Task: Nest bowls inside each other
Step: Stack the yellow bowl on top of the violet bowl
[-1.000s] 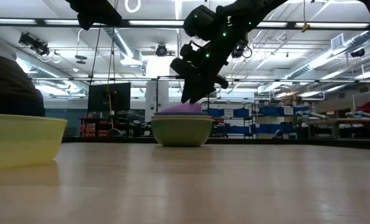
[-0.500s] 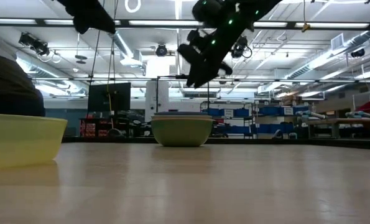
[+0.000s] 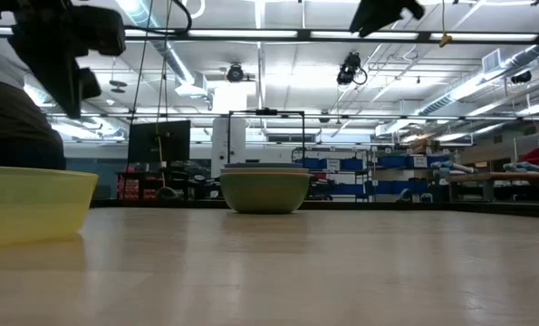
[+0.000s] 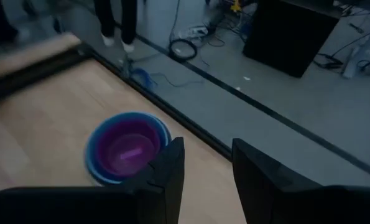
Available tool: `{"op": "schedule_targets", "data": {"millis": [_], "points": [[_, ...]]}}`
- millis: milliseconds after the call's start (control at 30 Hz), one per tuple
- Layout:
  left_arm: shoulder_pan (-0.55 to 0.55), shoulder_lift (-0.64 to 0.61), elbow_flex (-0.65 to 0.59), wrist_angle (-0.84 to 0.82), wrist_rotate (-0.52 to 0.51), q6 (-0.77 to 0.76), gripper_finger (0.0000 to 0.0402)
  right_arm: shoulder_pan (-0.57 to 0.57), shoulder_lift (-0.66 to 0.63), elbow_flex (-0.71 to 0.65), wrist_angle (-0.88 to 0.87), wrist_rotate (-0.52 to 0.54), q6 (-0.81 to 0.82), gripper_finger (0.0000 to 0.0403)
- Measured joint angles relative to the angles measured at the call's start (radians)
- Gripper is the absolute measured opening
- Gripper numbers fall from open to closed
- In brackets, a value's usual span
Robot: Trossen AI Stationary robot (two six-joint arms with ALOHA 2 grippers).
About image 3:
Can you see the blue storage bins shelf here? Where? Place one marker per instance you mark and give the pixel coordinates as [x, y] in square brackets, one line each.
[387, 174]

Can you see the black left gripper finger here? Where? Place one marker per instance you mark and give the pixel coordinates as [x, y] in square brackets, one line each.
[60, 86]
[90, 83]

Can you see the black overhead frame bar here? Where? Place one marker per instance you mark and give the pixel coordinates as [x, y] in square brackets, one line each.
[305, 34]

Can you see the green bowl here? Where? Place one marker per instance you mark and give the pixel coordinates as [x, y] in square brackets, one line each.
[264, 194]

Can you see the black rectangular metal frame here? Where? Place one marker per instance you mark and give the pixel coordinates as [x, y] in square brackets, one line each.
[266, 112]

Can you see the yellow bowl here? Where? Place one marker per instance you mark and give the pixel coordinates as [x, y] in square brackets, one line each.
[29, 204]

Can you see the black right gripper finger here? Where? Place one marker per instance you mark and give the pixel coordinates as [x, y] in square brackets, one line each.
[375, 16]
[413, 9]

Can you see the wooden workbench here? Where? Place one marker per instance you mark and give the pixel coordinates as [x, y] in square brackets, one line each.
[500, 177]

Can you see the white pillar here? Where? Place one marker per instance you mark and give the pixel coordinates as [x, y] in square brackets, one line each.
[219, 145]

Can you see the black aluminium table rail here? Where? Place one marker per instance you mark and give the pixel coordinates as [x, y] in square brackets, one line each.
[387, 207]

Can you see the person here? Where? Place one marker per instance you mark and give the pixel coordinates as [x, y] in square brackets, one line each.
[11, 127]

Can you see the black computer monitor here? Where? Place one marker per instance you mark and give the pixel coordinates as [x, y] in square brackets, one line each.
[160, 140]

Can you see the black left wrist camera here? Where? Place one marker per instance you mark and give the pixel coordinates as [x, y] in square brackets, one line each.
[99, 29]

